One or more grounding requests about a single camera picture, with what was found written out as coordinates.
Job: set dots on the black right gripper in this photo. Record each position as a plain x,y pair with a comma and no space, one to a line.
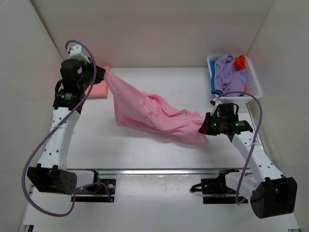
205,129

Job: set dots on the lavender t-shirt in basket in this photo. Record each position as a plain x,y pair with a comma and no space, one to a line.
229,58

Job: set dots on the white plastic laundry basket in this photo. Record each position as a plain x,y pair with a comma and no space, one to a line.
252,85

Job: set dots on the pink t-shirt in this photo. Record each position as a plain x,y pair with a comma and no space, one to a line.
151,113

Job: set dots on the orange garment in basket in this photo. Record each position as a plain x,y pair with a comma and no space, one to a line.
240,63

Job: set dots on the folded salmon t-shirt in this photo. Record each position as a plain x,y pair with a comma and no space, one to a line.
100,89

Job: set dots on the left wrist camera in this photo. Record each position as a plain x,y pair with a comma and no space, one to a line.
77,52

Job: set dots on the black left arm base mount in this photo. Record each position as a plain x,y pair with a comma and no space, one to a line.
102,192

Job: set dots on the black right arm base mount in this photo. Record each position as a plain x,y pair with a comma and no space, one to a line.
215,190

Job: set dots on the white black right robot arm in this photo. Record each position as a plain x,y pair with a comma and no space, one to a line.
269,192

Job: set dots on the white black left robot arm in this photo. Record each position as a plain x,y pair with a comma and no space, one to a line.
50,174

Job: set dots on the aluminium table edge rail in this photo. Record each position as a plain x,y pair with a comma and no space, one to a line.
156,171

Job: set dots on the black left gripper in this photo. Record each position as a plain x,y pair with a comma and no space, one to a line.
101,72

